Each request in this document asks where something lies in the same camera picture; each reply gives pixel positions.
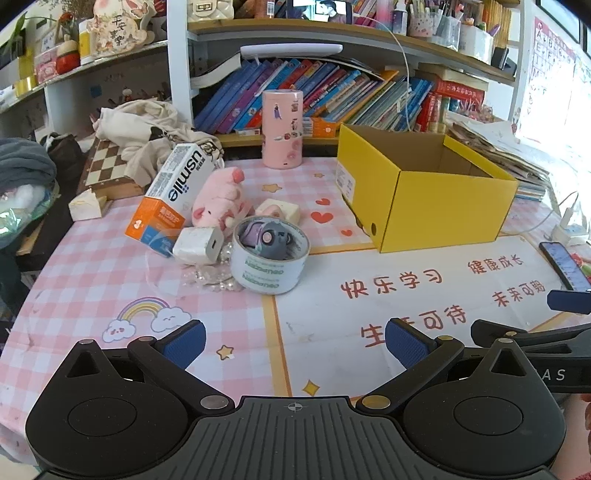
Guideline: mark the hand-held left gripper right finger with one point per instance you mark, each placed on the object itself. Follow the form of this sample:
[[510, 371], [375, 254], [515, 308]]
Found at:
[[406, 344]]

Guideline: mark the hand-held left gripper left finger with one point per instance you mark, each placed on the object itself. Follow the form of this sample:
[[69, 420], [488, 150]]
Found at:
[[184, 344]]

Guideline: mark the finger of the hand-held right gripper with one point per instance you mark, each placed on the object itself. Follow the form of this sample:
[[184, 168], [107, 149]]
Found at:
[[554, 339], [568, 302]]

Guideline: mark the white charger adapter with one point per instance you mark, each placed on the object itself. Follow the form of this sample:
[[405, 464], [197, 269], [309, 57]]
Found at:
[[194, 244]]

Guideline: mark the white tape roll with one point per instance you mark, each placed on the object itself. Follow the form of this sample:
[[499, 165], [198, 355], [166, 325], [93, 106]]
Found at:
[[263, 272]]

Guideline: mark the purple grey toy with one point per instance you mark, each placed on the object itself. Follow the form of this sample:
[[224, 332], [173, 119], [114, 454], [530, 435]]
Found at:
[[270, 242]]

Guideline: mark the yellow cardboard box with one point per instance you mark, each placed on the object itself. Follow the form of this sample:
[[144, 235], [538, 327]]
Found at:
[[438, 212]]

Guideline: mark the small cream box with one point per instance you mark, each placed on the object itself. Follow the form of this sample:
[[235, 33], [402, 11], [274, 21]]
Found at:
[[286, 210]]

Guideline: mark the pink checked desktop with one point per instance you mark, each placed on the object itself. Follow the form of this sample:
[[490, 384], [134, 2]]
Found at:
[[92, 286]]

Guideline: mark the black smartphone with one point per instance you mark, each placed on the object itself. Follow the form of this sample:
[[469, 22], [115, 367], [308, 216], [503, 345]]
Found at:
[[563, 265]]

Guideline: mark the pink plush pig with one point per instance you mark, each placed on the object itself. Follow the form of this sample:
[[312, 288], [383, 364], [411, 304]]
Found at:
[[217, 194]]

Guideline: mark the white orange toothpaste box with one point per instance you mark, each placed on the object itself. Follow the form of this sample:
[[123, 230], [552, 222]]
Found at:
[[171, 184]]

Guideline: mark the stack of paper booklets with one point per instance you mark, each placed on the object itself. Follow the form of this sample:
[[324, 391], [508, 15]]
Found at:
[[498, 147]]

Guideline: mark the wooden chessboard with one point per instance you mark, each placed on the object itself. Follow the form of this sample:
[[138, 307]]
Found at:
[[106, 161]]

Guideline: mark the iridescent plastic bag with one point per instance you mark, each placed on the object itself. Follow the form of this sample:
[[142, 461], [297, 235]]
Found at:
[[18, 217]]

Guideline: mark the black bag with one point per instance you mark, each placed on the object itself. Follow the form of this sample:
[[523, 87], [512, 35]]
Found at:
[[64, 157]]

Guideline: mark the beige cloth bag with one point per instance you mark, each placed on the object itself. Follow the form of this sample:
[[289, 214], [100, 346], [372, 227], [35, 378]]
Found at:
[[147, 124]]

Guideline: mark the pink sticker canister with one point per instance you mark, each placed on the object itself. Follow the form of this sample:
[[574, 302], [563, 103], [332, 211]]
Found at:
[[281, 134]]

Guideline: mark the orange small box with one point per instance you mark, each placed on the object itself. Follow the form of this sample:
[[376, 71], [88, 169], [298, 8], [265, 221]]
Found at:
[[321, 128]]

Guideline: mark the grey blanket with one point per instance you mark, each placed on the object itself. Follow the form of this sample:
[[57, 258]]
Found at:
[[23, 161]]

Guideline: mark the black small box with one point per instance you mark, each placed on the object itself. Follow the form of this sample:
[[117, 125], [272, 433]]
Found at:
[[500, 57]]

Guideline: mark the row of colourful books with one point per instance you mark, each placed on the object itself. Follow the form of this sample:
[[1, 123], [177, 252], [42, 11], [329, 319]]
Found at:
[[323, 87]]

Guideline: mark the black white book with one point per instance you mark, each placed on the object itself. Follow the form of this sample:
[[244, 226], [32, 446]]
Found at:
[[212, 74]]

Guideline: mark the white storage container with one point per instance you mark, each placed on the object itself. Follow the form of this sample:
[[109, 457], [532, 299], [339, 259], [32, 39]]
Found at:
[[475, 44]]

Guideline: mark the white bookshelf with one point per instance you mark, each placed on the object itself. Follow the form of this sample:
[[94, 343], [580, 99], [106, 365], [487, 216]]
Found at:
[[178, 69]]

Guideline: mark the red round doll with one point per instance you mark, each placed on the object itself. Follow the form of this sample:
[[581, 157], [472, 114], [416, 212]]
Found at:
[[68, 62]]

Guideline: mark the pink tin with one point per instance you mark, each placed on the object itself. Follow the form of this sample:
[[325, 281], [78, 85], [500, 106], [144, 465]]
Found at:
[[46, 67]]

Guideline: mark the white desk lamp bar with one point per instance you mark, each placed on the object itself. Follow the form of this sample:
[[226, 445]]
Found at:
[[291, 50]]

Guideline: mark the pink pen cup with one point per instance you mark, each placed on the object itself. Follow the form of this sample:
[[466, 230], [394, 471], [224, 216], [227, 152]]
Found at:
[[422, 25]]

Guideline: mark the white yellow jar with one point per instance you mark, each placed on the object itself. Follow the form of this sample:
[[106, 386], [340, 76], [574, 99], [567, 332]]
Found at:
[[86, 44]]

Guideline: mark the rabbit decorative plaque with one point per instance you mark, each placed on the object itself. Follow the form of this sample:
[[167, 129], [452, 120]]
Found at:
[[117, 27]]

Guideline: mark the pink gradient bottle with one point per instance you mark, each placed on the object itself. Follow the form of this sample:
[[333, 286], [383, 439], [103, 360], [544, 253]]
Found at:
[[392, 16]]

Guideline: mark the white quilted bag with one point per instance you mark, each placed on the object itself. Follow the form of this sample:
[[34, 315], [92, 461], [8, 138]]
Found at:
[[210, 9]]

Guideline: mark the tablet screen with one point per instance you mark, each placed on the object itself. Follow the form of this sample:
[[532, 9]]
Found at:
[[323, 9]]

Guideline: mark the alphabet wall chart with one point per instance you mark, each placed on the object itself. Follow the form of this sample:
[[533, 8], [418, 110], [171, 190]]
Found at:
[[549, 60]]

